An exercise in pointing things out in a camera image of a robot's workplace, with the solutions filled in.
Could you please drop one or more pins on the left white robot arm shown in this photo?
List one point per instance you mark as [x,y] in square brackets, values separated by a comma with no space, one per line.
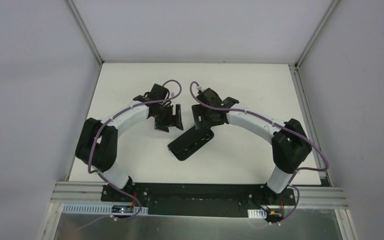
[97,146]

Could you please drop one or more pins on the black zip tool case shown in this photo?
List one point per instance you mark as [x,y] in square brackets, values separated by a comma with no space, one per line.
[190,142]

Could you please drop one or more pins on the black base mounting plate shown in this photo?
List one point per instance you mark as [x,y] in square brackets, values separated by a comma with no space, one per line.
[201,200]

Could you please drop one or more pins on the right white cable duct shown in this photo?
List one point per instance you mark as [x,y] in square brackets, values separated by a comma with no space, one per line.
[256,214]

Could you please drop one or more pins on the white cable duct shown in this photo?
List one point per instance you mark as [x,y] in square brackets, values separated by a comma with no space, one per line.
[256,214]
[103,209]

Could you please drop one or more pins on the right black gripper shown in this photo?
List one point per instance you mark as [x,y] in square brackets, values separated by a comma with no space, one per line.
[204,120]

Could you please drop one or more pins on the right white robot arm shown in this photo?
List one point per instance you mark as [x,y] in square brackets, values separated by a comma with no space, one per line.
[287,138]

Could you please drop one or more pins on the left white cable duct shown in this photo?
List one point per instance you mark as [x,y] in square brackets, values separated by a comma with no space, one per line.
[103,209]

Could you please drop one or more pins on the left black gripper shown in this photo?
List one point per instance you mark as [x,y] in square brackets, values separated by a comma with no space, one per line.
[167,117]

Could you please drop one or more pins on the aluminium frame rail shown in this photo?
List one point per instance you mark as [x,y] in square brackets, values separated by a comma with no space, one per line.
[311,197]

